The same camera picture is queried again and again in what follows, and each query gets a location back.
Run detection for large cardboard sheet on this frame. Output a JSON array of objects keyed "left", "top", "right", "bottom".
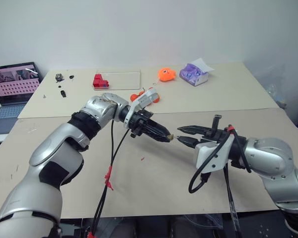
[
  {"left": 0, "top": 107, "right": 298, "bottom": 219},
  {"left": 17, "top": 61, "right": 282, "bottom": 119}
]

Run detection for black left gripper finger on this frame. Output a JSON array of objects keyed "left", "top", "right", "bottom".
[
  {"left": 142, "top": 129, "right": 171, "bottom": 143},
  {"left": 148, "top": 119, "right": 170, "bottom": 136}
]

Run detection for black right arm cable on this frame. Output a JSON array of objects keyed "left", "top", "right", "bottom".
[{"left": 188, "top": 125, "right": 253, "bottom": 238}]

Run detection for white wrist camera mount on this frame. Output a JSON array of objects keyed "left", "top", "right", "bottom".
[
  {"left": 124, "top": 88, "right": 160, "bottom": 129},
  {"left": 195, "top": 135, "right": 236, "bottom": 175}
]

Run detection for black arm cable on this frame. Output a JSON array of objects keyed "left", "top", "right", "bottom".
[
  {"left": 87, "top": 118, "right": 130, "bottom": 238},
  {"left": 188, "top": 125, "right": 253, "bottom": 238}
]

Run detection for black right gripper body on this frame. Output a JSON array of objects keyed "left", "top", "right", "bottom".
[{"left": 195, "top": 114, "right": 233, "bottom": 149}]

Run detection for clear acrylic tray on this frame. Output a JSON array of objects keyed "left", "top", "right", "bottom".
[{"left": 92, "top": 69, "right": 142, "bottom": 91}]

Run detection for clear plastic bag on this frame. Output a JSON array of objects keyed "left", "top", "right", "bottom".
[{"left": 267, "top": 83, "right": 288, "bottom": 109}]

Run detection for open grey laptop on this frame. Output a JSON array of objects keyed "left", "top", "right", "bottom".
[{"left": 0, "top": 61, "right": 43, "bottom": 136}]

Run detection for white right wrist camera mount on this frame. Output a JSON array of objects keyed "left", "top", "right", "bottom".
[{"left": 195, "top": 135, "right": 236, "bottom": 175}]

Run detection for orange plush toy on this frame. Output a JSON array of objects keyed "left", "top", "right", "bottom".
[{"left": 157, "top": 67, "right": 177, "bottom": 83}]

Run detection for purple tissue pack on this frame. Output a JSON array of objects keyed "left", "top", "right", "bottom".
[{"left": 179, "top": 58, "right": 216, "bottom": 87}]

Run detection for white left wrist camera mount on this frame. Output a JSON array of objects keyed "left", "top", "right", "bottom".
[{"left": 124, "top": 88, "right": 160, "bottom": 129}]

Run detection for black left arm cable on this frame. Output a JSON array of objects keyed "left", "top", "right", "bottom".
[{"left": 87, "top": 118, "right": 130, "bottom": 238}]

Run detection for red toy blocks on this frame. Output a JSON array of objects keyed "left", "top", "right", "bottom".
[{"left": 92, "top": 73, "right": 111, "bottom": 90}]

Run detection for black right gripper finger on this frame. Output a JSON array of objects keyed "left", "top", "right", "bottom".
[
  {"left": 176, "top": 125, "right": 207, "bottom": 136},
  {"left": 177, "top": 135, "right": 201, "bottom": 150}
]

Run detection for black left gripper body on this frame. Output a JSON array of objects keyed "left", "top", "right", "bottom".
[{"left": 128, "top": 111, "right": 154, "bottom": 139}]

